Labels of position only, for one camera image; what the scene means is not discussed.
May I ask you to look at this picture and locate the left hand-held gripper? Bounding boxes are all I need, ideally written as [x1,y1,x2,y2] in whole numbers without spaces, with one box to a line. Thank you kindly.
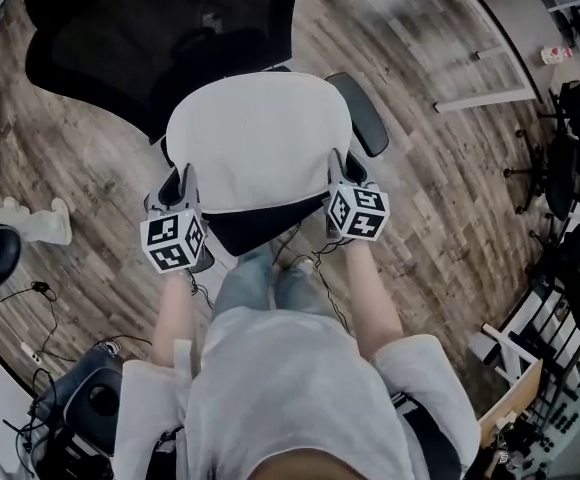
[139,162,216,274]

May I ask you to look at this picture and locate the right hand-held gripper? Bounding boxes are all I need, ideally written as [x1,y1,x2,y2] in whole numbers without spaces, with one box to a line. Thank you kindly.
[324,148,390,242]

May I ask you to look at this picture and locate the white cushion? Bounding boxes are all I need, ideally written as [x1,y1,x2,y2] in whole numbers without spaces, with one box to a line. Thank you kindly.
[165,71,354,215]

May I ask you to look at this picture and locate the black office chair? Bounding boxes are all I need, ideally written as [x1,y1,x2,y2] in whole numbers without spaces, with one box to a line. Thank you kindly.
[21,0,391,259]

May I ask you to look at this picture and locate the person's left forearm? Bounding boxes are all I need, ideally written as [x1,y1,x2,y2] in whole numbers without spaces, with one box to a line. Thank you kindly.
[148,267,197,369]

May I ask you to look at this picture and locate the person's right forearm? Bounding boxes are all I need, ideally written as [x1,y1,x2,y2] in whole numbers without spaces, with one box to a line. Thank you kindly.
[342,239,406,362]

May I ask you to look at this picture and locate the black swivel chair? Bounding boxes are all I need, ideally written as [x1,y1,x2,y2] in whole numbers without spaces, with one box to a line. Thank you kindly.
[502,55,580,222]

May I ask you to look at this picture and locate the person's blue jeans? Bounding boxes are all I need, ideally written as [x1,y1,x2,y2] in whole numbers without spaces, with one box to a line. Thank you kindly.
[209,241,334,319]

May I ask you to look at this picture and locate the person's light shirt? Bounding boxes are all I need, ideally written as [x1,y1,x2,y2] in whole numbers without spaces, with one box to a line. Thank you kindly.
[113,306,482,480]

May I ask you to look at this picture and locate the dark table with white legs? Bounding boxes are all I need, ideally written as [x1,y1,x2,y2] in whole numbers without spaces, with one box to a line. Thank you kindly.
[432,0,571,115]

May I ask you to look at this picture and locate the white metal rack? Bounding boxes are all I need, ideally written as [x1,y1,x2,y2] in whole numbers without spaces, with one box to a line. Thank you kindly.
[468,247,580,399]

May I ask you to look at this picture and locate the red white bottle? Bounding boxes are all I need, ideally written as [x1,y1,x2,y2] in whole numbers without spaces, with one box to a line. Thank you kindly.
[540,45,574,65]

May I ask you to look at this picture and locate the black waist bag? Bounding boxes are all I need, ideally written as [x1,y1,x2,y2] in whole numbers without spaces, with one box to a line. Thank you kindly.
[392,392,464,480]

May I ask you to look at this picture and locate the wooden board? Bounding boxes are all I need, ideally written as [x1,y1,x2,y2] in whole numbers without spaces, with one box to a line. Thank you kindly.
[477,357,545,450]

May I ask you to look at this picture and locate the person's head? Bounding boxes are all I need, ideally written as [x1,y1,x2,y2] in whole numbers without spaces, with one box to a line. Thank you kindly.
[249,455,371,480]

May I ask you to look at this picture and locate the pale panel with black knobs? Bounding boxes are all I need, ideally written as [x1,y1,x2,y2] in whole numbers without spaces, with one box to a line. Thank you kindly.
[517,377,580,474]

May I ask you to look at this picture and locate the black floor cable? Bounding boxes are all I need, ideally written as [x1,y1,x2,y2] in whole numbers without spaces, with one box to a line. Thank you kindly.
[269,221,305,269]
[0,280,64,359]

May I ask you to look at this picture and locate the left hand-held gripper cable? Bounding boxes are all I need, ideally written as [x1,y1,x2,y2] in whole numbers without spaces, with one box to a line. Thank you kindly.
[185,270,215,309]

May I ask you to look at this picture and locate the hand-held gripper cable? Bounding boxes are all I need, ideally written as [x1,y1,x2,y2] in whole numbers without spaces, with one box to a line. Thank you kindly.
[311,240,354,334]
[185,270,215,309]

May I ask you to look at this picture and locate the right hand-held gripper cable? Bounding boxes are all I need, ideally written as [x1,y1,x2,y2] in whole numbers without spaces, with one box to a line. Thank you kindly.
[311,240,354,334]

